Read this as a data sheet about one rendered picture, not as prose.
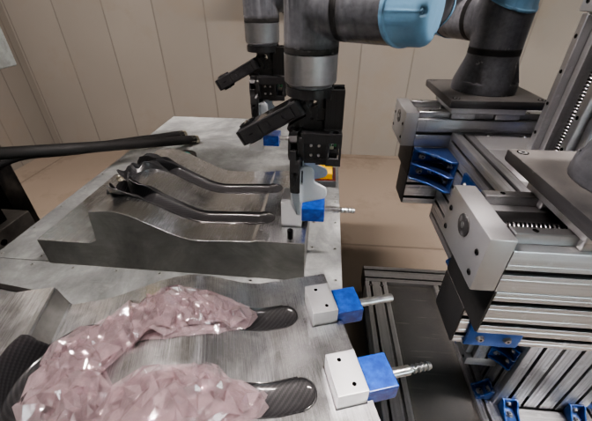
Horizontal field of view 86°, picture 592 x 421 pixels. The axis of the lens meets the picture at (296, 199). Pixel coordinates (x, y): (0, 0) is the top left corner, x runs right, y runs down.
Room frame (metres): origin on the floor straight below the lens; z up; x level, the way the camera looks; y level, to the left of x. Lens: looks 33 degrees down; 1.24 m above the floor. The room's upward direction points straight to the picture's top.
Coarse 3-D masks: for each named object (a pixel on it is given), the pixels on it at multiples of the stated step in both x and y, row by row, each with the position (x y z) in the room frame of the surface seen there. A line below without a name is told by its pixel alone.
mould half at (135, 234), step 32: (192, 160) 0.67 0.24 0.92; (96, 192) 0.63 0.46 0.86; (192, 192) 0.56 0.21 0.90; (64, 224) 0.51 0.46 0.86; (96, 224) 0.45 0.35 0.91; (128, 224) 0.44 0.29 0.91; (160, 224) 0.45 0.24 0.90; (192, 224) 0.47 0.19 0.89; (224, 224) 0.47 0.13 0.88; (64, 256) 0.46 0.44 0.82; (96, 256) 0.45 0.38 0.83; (128, 256) 0.44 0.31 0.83; (160, 256) 0.44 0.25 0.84; (192, 256) 0.43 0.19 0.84; (224, 256) 0.43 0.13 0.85; (256, 256) 0.42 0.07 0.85; (288, 256) 0.42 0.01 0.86
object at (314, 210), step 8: (288, 192) 0.49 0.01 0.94; (288, 200) 0.47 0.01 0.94; (320, 200) 0.49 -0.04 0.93; (288, 208) 0.46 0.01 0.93; (304, 208) 0.46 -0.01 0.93; (312, 208) 0.46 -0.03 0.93; (320, 208) 0.46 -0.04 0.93; (328, 208) 0.48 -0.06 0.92; (336, 208) 0.47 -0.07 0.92; (344, 208) 0.48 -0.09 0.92; (352, 208) 0.48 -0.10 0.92; (288, 216) 0.46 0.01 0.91; (296, 216) 0.46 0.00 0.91; (304, 216) 0.46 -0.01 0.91; (312, 216) 0.46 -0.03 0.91; (320, 216) 0.46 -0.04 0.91; (288, 224) 0.46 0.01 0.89; (296, 224) 0.46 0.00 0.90
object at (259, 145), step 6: (270, 132) 0.78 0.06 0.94; (276, 132) 0.78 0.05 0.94; (264, 138) 0.76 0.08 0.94; (270, 138) 0.76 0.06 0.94; (276, 138) 0.76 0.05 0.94; (282, 138) 0.77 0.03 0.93; (252, 144) 0.76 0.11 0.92; (258, 144) 0.76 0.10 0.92; (264, 144) 0.76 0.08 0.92; (270, 144) 0.76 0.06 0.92; (276, 144) 0.76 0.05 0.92; (252, 150) 0.76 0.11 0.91; (258, 150) 0.76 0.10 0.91
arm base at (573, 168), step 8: (576, 152) 0.40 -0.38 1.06; (584, 152) 0.38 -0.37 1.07; (576, 160) 0.38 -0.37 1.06; (584, 160) 0.37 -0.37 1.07; (568, 168) 0.39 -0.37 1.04; (576, 168) 0.37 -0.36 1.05; (584, 168) 0.36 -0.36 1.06; (576, 176) 0.36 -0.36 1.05; (584, 176) 0.35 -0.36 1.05; (584, 184) 0.35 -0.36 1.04
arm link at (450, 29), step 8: (456, 0) 0.91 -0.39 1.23; (464, 0) 0.90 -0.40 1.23; (456, 8) 0.91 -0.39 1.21; (456, 16) 0.90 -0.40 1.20; (448, 24) 0.93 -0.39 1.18; (456, 24) 0.90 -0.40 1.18; (440, 32) 0.97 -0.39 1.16; (448, 32) 0.94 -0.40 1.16; (456, 32) 0.91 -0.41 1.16; (464, 40) 0.92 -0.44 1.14
